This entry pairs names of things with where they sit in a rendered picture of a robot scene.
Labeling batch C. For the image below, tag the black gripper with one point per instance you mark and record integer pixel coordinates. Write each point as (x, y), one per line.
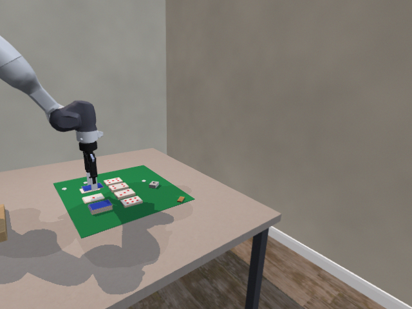
(90, 163)

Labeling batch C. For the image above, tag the white playing card with red pips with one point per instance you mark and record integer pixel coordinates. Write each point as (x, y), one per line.
(130, 201)
(111, 181)
(118, 186)
(92, 198)
(126, 192)

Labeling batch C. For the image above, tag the green felt mat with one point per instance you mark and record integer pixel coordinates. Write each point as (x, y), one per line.
(155, 200)

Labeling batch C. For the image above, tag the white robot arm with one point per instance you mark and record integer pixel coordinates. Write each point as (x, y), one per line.
(79, 116)

